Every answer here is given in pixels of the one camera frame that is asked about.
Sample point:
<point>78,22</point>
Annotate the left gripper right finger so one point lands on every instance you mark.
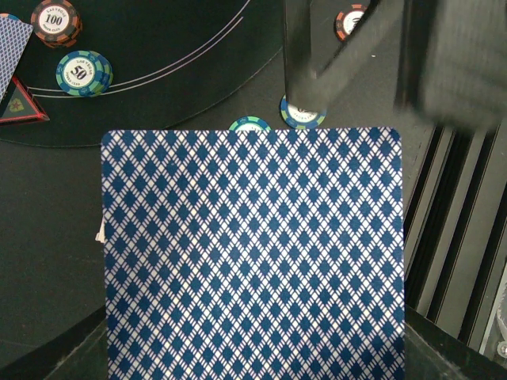
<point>433,354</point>

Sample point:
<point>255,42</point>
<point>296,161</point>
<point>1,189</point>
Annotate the black aluminium rail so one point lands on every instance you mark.
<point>455,236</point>

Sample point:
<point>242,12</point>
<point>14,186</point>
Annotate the blue patterned card deck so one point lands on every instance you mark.
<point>254,254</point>

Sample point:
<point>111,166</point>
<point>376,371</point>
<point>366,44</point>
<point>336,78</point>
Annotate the brown poker chip stack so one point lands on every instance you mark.
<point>346,20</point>

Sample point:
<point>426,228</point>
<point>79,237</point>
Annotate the triangular all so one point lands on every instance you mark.
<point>19,106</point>

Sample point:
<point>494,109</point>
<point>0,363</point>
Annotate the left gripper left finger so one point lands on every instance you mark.
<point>78,353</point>

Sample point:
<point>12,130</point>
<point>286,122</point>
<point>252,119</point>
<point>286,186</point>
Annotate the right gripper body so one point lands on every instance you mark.
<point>452,63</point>

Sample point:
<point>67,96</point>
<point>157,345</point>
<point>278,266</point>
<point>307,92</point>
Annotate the round black poker mat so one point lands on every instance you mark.
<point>170,60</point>

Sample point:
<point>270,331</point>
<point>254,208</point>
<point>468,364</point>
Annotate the single green poker chip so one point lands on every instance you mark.
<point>249,123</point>

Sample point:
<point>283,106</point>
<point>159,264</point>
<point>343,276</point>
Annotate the card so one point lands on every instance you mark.
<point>15,35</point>

